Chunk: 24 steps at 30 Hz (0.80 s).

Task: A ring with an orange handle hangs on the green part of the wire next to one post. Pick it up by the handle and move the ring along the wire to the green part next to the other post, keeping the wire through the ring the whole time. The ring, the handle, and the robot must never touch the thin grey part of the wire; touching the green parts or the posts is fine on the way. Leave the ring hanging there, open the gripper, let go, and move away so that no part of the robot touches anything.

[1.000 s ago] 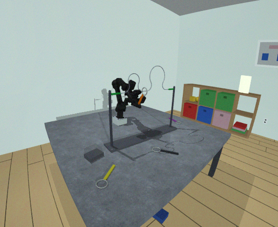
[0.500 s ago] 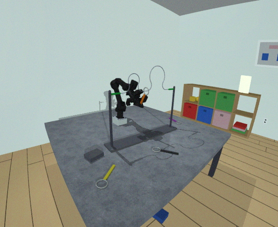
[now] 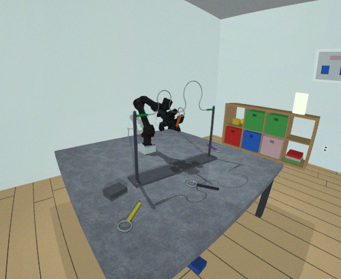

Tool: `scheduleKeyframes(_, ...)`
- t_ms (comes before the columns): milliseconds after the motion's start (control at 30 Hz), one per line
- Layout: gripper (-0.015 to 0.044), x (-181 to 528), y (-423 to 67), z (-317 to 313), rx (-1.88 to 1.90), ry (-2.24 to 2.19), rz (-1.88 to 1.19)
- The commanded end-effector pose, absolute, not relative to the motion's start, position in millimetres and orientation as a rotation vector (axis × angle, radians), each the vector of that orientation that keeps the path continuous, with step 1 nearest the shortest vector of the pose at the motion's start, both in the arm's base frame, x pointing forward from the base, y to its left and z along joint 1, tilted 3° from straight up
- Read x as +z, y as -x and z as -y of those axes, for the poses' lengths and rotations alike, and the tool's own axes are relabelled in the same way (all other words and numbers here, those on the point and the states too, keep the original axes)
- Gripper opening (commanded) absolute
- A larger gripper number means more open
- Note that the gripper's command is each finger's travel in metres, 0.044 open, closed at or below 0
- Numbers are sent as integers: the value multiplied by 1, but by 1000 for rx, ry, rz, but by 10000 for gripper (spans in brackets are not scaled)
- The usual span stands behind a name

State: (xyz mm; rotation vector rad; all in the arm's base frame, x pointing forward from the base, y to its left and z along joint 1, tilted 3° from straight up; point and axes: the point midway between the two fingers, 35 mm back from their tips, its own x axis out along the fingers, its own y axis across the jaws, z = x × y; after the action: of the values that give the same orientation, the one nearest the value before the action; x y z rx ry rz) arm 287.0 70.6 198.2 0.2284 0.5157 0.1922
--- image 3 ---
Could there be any grey loop with yellow handle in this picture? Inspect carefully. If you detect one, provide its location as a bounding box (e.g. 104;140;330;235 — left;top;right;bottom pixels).
117;202;141;232

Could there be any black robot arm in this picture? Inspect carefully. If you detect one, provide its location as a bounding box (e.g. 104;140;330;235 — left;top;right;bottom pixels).
133;96;178;146

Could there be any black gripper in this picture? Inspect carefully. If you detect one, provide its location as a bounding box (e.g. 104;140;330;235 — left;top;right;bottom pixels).
159;113;184;131

